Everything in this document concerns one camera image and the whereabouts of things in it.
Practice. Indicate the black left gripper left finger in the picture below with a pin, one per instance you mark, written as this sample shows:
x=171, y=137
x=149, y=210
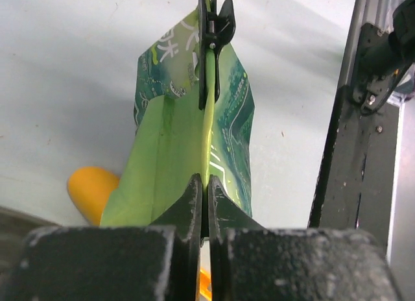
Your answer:
x=155, y=262

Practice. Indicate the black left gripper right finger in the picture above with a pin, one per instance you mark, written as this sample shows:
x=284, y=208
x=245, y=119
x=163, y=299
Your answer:
x=251, y=262

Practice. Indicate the green litter bag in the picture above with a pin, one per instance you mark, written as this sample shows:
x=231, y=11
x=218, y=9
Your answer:
x=174, y=138

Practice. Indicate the black bag clip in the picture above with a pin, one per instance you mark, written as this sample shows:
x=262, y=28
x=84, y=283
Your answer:
x=215, y=30

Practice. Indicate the yellow plastic scoop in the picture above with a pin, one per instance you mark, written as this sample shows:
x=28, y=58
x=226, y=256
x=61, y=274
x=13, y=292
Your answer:
x=89, y=189

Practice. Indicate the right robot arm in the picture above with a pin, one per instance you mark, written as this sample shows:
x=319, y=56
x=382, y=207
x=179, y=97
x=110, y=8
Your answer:
x=395, y=50

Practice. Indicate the dark grey litter box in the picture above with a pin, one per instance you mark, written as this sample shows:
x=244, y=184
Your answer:
x=15, y=225

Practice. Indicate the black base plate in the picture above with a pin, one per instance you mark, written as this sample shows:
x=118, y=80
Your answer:
x=355, y=183

